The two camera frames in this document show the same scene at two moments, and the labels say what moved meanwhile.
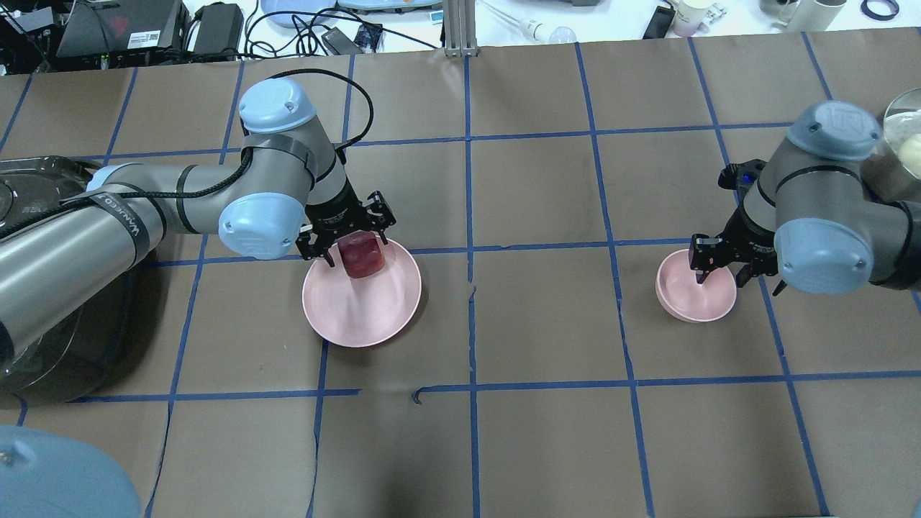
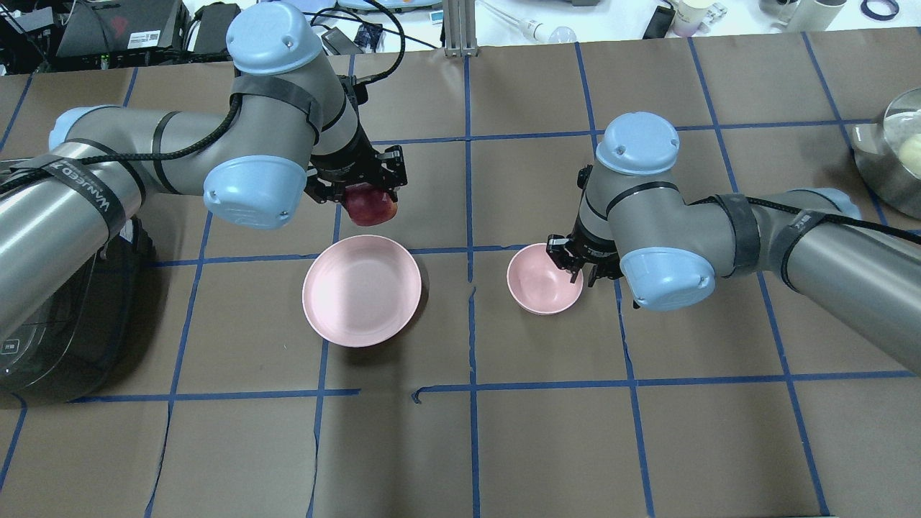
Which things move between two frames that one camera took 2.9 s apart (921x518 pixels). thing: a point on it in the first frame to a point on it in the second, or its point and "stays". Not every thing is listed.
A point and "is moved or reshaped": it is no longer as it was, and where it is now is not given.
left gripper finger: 380,211 to 392,172
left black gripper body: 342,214 to 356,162
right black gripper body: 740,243 to 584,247
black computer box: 103,26 stays
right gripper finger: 704,254 to 560,250
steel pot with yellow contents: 902,130 stays
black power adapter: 220,29 stays
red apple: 362,254 is moved or reshaped
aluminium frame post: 460,29 stays
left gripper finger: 309,244 to 321,190
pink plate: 363,311 stays
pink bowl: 681,296 is moved or reshaped
